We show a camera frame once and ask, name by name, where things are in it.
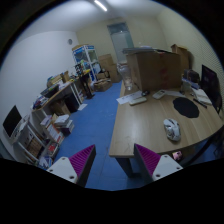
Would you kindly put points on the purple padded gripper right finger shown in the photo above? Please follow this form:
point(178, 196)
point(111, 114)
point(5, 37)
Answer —
point(154, 166)

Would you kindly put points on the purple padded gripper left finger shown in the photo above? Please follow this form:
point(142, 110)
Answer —
point(76, 168)

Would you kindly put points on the white computer mouse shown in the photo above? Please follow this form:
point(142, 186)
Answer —
point(172, 129)

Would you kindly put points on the round black mouse pad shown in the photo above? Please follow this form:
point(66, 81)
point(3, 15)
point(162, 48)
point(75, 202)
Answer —
point(186, 107)

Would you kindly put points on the pink small object under table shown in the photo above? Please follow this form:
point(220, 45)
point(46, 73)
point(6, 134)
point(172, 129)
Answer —
point(177, 156)

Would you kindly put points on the stack of books on floor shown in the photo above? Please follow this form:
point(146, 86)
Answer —
point(64, 124)

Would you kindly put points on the wooden table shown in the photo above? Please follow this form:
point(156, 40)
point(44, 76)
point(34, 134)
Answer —
point(143, 124)

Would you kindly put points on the white shelf with clutter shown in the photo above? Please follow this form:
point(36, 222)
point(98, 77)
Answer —
point(35, 145)

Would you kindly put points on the white flat remote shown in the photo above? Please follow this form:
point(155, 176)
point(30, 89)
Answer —
point(137, 101)

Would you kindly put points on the white remote control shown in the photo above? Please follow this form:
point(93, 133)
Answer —
point(158, 95)

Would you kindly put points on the white paper sheet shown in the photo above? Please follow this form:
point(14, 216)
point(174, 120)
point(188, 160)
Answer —
point(130, 97)

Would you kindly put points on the small black round object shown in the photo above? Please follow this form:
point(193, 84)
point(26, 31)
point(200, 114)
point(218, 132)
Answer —
point(145, 93)

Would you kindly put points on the black monitor on left shelf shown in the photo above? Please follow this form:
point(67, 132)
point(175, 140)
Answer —
point(12, 121)

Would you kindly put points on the open notebook with pen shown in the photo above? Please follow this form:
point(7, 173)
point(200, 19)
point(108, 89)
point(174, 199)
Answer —
point(201, 97)

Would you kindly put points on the clear plastic water jug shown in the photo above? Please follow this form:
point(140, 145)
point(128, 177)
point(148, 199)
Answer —
point(126, 76)

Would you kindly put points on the large cardboard box on table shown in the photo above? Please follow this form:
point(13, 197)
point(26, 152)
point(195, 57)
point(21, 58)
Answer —
point(153, 70)

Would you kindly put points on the stacked cardboard boxes at door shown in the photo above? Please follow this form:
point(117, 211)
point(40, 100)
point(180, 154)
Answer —
point(108, 69)

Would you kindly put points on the black monitor on table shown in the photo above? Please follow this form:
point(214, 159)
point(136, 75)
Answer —
point(210, 84)

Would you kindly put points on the blue glass display cabinet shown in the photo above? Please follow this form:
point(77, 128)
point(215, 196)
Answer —
point(86, 56)

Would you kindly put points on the tall cardboard box in corner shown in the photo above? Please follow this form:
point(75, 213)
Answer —
point(184, 55)

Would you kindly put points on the grey door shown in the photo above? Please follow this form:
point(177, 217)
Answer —
point(121, 39)

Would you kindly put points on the ceiling light tube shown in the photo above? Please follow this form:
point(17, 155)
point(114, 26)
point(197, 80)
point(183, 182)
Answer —
point(100, 5)

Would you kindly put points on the wooden desk at left wall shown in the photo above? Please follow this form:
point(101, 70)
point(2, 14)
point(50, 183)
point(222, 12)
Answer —
point(68, 86)

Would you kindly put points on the round wall clock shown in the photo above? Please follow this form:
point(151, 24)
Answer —
point(70, 41)

